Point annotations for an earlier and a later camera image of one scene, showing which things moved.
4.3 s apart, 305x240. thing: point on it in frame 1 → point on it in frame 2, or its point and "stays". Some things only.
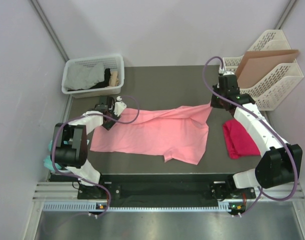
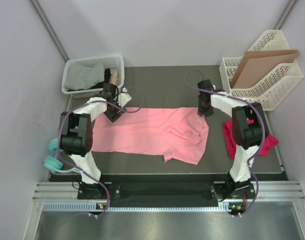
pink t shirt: [178, 132] stays
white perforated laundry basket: [115, 62] stays
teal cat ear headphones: [48, 160] stays
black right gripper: [214, 104] → [202, 111]
